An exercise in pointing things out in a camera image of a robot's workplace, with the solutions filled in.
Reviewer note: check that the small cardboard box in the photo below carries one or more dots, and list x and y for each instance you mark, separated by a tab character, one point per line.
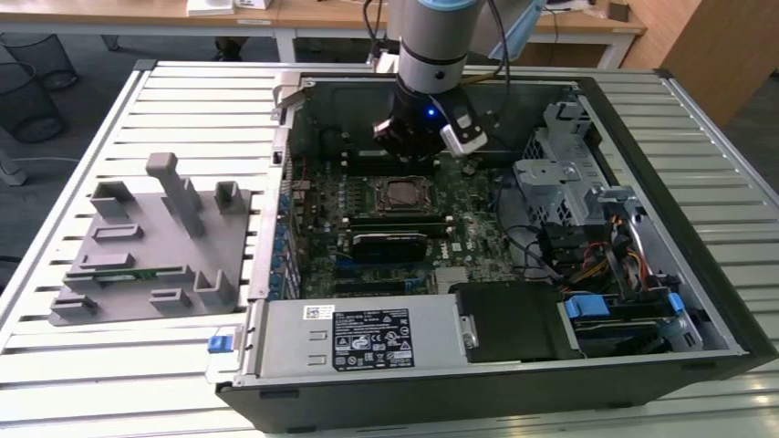
619	11

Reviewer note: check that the silver topped CPU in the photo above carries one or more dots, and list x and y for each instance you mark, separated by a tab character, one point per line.
407	195

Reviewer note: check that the CPU socket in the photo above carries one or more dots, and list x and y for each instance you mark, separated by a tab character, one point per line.
403	215

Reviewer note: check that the metal disk bay cage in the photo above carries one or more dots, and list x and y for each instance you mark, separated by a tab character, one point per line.
542	182

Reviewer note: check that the small white box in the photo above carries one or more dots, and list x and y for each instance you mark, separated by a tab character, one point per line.
251	3

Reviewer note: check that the wooden cabinet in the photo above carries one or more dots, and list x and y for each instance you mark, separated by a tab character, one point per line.
718	55

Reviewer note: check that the grey parts rack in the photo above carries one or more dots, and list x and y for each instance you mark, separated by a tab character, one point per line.
152	255

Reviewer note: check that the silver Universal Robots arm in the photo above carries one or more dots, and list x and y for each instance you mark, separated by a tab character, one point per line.
428	50

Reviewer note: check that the blue card retention clip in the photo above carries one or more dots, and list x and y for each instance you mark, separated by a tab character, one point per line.
279	248
277	263
276	279
281	233

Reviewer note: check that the black RAM slot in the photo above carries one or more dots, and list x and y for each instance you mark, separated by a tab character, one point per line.
360	156
360	161
389	227
360	166
389	232
389	217
389	222

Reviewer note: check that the small silver heat sink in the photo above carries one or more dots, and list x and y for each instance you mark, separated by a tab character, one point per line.
455	276

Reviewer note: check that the blue drive latch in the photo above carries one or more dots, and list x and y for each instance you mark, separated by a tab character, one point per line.
674	305

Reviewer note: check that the green motherboard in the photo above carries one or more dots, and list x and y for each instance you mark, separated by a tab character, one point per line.
480	237

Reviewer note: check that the blue disk carrier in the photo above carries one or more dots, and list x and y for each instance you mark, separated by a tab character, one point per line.
587	310

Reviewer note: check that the black PC case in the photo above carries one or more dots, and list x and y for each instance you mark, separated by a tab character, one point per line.
425	401

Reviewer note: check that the green RAM stick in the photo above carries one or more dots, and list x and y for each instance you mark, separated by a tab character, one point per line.
145	274

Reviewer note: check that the black mesh waste bin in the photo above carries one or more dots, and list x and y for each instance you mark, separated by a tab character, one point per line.
43	55
31	105

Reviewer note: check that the silver power supply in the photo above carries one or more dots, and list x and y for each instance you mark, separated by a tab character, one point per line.
292	337

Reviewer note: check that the black plastic air shroud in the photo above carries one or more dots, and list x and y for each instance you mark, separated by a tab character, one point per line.
511	319

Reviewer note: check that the black graphics card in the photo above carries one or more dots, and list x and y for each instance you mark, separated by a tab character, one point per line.
389	248

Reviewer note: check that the blue case latch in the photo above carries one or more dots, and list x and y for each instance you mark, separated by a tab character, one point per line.
220	344

